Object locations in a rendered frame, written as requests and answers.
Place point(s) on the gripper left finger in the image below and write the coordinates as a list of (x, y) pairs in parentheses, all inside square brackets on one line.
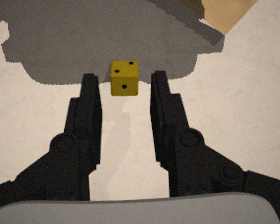
[(73, 155)]

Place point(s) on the tan square mat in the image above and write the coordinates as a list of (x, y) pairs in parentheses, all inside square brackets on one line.
[(221, 14)]

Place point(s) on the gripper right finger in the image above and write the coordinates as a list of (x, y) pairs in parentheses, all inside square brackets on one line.
[(193, 166)]

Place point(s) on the yellow die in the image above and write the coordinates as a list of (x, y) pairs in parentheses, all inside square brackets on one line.
[(124, 78)]

